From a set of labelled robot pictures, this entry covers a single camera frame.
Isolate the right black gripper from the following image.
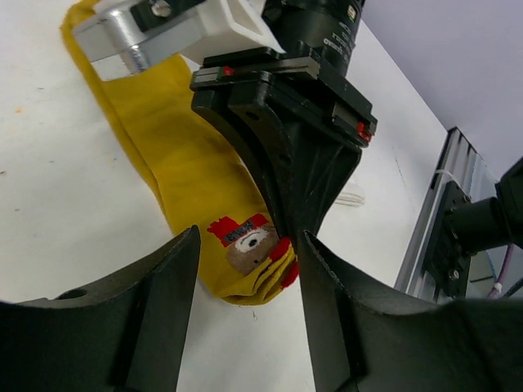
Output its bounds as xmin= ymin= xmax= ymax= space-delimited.
xmin=190 ymin=0 xmax=378 ymax=241

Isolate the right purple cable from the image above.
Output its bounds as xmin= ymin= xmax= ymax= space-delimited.
xmin=488 ymin=244 xmax=518 ymax=301

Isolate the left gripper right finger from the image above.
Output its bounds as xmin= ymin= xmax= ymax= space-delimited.
xmin=297 ymin=232 xmax=522 ymax=391

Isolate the aluminium rail frame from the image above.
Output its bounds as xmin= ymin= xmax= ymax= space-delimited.
xmin=394 ymin=127 xmax=522 ymax=303

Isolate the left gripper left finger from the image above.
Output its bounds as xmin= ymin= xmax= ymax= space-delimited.
xmin=1 ymin=227 xmax=200 ymax=391

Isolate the white sock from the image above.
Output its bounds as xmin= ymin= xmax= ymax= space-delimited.
xmin=335 ymin=181 xmax=365 ymax=207

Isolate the yellow sock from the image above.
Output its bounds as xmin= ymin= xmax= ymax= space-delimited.
xmin=60 ymin=1 xmax=298 ymax=305

